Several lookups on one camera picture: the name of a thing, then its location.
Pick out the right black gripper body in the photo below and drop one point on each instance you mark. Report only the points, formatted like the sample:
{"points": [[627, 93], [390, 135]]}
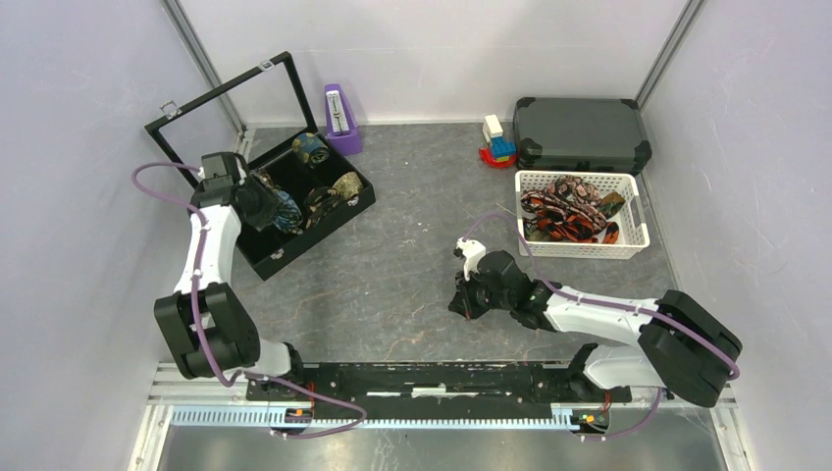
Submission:
{"points": [[477, 297]]}

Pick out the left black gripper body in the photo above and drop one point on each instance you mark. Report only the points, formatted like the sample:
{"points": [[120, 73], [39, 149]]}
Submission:
{"points": [[262, 203]]}

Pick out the blue yellow patterned tie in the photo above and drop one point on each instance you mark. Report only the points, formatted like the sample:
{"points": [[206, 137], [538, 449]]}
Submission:
{"points": [[288, 217]]}

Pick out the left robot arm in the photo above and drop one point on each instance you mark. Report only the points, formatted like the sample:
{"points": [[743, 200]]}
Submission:
{"points": [[204, 324]]}

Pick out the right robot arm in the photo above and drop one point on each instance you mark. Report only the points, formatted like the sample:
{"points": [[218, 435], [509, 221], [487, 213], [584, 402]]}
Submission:
{"points": [[670, 343]]}

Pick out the rolled brown floral tie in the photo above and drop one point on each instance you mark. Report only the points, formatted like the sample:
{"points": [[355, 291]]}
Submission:
{"points": [[264, 179]]}

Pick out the rolled teal tie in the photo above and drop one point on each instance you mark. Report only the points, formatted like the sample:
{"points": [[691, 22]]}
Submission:
{"points": [[310, 149]]}

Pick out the black tie display box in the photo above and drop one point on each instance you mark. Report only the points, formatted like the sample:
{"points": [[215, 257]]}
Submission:
{"points": [[269, 251]]}

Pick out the white plastic basket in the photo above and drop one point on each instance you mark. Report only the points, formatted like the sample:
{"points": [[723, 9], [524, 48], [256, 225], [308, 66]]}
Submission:
{"points": [[634, 234]]}

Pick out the rolled olive gold tie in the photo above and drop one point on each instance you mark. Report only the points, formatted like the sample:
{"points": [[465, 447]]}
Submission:
{"points": [[348, 186]]}

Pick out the orange black tie pile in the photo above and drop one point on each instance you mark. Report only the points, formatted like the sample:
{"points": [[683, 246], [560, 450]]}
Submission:
{"points": [[571, 210]]}

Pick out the purple metronome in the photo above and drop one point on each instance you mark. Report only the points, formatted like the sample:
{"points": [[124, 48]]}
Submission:
{"points": [[342, 130]]}

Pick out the colourful toy block stack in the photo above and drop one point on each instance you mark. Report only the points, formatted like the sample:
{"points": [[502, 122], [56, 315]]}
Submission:
{"points": [[497, 152]]}

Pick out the dark grey hard case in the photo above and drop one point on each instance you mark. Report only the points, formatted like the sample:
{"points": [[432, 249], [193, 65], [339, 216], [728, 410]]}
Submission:
{"points": [[601, 135]]}

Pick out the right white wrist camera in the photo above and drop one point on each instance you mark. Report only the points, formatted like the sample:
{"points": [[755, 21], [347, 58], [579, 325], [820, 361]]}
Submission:
{"points": [[471, 252]]}

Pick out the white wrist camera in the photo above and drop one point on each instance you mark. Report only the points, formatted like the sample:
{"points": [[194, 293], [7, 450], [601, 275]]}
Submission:
{"points": [[471, 252], [222, 170]]}

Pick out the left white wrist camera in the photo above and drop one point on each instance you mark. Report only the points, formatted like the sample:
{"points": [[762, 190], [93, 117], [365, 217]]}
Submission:
{"points": [[222, 170]]}

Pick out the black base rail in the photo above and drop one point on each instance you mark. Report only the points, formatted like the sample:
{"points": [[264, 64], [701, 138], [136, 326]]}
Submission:
{"points": [[434, 390]]}

